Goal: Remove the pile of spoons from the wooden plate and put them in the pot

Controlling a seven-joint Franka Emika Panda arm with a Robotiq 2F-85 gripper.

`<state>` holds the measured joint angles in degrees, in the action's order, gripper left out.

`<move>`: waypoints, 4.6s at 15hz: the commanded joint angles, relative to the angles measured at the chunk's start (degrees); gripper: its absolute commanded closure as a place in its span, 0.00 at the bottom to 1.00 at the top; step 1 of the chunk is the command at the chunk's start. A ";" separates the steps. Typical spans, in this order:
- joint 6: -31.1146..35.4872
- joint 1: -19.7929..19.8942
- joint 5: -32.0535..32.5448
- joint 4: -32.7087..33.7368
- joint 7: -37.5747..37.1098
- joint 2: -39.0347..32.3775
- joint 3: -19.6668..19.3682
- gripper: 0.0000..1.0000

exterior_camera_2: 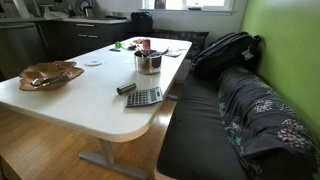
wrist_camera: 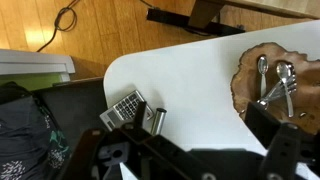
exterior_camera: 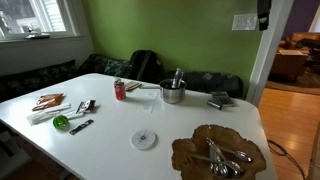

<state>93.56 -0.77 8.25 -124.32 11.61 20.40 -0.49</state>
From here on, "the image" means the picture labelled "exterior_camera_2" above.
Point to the wooden leaf-shaped plate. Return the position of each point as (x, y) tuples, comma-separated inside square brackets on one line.
[(48, 70)]

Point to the white table leg base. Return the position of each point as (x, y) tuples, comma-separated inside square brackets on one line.
[(106, 160)]

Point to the red soda can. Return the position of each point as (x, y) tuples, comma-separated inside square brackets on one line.
[(146, 44)]

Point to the dark bench cushion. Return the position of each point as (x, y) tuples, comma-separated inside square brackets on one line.
[(195, 145)]

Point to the dark metal cylinder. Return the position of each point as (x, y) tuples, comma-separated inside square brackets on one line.
[(126, 88)]

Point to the stainless steel pot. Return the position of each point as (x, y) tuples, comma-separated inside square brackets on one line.
[(146, 65)]

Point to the floral dark back cushion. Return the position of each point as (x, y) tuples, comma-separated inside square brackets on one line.
[(267, 135)]

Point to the green round plastic object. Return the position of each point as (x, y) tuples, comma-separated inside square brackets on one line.
[(118, 44)]

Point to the silver spoon on plate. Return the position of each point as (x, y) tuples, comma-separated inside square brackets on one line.
[(44, 81)]

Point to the utensils standing in pot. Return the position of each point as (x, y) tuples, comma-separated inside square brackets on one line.
[(149, 54)]

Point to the dark flat strip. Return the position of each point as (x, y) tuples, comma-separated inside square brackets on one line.
[(115, 50)]

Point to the black backpack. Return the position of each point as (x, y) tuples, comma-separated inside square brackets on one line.
[(230, 50)]

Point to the grey desk calculator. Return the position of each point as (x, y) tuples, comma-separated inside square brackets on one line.
[(144, 97)]

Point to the black bag by window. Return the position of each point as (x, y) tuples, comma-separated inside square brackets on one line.
[(142, 22)]

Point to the dark kitchen cabinet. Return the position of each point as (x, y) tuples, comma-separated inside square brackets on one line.
[(64, 40)]

